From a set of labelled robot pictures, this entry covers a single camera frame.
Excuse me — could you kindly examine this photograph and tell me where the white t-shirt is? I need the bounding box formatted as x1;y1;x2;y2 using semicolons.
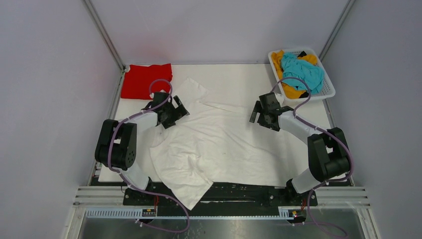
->
149;78;308;210

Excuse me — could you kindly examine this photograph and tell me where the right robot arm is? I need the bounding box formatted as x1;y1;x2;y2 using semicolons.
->
249;92;353;205

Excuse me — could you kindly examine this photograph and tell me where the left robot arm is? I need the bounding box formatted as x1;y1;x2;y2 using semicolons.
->
95;92;190;205

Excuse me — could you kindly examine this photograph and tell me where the orange t-shirt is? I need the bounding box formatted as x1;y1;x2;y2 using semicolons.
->
270;50;317;99

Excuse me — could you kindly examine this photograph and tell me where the folded red t-shirt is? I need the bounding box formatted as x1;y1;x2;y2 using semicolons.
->
120;63;173;100

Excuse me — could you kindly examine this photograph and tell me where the teal t-shirt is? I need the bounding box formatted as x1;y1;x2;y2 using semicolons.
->
280;52;325;95

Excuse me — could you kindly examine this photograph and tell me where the white plastic basket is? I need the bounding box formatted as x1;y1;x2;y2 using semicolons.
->
268;48;335;102

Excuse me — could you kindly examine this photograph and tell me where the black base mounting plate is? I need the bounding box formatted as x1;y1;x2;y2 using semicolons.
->
123;182;318;217

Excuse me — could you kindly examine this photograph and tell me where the white slotted cable duct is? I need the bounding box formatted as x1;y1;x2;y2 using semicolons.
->
85;207;295;220

